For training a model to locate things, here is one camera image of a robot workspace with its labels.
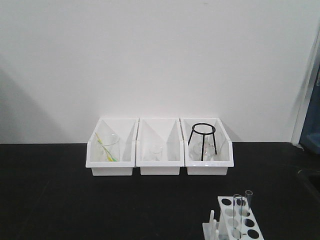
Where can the glass test tube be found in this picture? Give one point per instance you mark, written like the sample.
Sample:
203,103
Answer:
237,217
248,197

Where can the white test tube rack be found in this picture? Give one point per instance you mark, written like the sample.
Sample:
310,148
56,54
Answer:
222,229

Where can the middle white storage bin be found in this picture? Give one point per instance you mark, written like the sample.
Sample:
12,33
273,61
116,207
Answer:
165,132

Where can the white storage bin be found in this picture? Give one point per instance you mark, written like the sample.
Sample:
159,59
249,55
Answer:
221,162
126,129
165,132

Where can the small glass beaker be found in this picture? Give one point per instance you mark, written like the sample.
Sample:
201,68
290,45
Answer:
155,152

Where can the glass flask under tripod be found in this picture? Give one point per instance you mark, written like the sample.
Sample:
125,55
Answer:
202,152

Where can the glass beaker in left bin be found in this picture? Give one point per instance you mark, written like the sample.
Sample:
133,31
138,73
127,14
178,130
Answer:
112,143

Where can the right white storage bin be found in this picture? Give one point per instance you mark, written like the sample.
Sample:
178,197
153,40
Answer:
221,162

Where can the left white storage bin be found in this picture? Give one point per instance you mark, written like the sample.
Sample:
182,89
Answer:
126,129

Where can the yellow green stirring rod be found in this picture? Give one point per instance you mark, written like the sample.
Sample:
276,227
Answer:
109,156

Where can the black wire tripod stand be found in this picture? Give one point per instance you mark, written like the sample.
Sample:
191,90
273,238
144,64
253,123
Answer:
200,132

